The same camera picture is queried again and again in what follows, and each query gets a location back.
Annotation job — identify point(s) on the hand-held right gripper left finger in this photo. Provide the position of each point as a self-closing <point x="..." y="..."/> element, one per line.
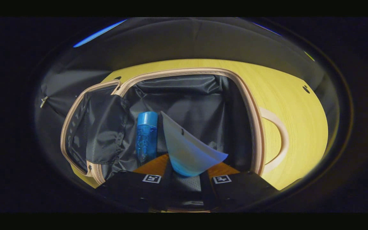
<point x="129" y="188"/>

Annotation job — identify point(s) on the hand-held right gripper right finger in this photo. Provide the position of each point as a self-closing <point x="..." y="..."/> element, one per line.
<point x="244" y="188"/>

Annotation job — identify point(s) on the blue skin care bottle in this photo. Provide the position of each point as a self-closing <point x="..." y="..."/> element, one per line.
<point x="146" y="137"/>

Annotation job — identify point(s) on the white blue skin care tube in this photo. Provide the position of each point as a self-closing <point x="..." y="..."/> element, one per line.
<point x="187" y="150"/>

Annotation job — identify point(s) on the small white clip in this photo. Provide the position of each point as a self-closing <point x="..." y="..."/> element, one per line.
<point x="43" y="101"/>

